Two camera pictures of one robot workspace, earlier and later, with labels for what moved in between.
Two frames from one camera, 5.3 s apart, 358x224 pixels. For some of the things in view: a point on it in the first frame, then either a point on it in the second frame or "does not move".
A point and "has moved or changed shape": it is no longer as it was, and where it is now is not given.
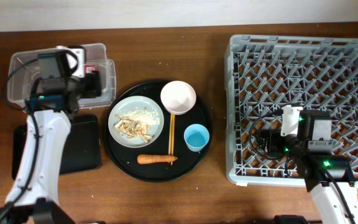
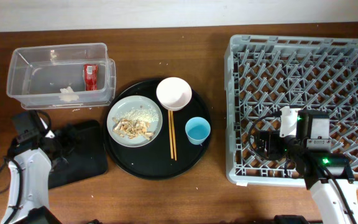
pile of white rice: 142,116 does not move
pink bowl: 178,97 has moved or changed shape
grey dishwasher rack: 263,73 does not move
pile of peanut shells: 131,128 does not move
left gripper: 91,84 -> 68,139
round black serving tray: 157,130 does not move
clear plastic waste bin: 22,73 does not move
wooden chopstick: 173,135 has moved or changed shape
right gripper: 273,135 does not move
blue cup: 196,137 has moved or changed shape
